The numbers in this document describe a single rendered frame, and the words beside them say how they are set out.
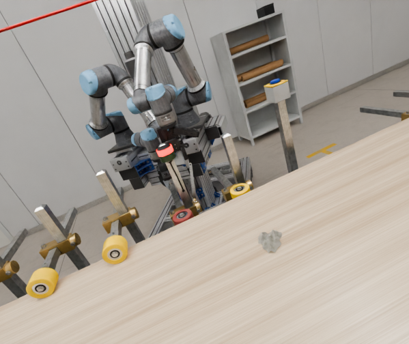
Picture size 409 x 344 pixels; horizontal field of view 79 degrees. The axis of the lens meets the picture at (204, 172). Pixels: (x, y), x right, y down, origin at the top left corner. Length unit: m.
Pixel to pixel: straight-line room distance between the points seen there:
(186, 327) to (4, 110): 3.52
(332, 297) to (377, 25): 5.31
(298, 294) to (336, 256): 0.14
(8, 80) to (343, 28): 4.82
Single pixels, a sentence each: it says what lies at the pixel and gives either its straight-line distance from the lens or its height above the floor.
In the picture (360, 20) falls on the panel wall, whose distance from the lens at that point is 5.41.
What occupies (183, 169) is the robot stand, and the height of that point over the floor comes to 0.76.
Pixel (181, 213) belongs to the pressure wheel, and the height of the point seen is 0.91.
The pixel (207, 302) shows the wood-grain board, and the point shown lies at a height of 0.90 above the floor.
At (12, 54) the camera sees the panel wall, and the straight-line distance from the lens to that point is 3.81.
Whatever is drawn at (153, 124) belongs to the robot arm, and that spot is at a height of 1.17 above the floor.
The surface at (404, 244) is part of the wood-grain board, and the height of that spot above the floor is 0.90.
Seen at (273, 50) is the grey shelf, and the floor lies 1.10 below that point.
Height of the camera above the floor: 1.42
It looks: 24 degrees down
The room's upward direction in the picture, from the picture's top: 21 degrees counter-clockwise
